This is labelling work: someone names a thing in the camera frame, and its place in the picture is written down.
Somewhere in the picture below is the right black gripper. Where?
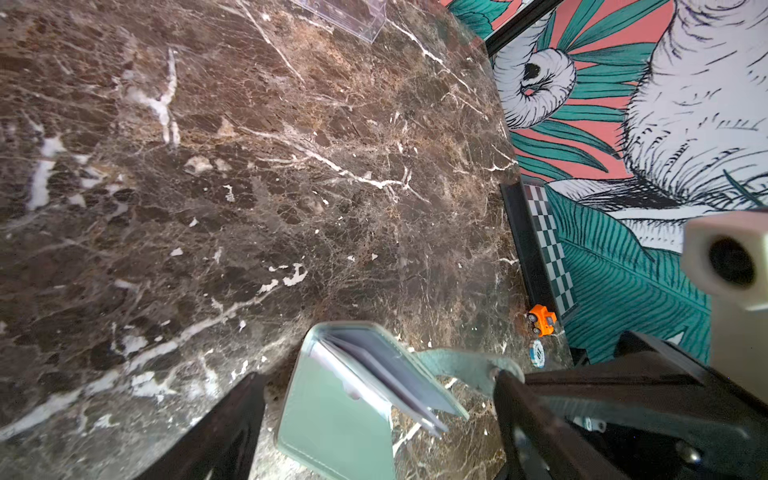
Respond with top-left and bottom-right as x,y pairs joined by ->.
516,331 -> 767,479

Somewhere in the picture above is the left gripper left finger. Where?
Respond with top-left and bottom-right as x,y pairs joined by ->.
138,373 -> 267,480

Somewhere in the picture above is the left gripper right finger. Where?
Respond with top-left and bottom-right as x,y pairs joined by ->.
493,370 -> 626,479

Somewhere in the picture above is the small white round disc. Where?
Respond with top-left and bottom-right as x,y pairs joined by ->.
529,339 -> 546,369

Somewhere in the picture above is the small orange toy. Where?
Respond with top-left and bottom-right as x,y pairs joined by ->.
526,304 -> 557,337

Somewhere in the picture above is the black white checkerboard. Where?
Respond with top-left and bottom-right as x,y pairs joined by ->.
500,181 -> 578,324

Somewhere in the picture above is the clear plastic organizer box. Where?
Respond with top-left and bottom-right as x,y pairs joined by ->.
294,0 -> 387,44

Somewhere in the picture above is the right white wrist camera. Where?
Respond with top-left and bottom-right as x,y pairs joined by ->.
681,208 -> 767,402

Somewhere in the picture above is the right black frame post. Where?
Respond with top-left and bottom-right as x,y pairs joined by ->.
485,0 -> 563,57

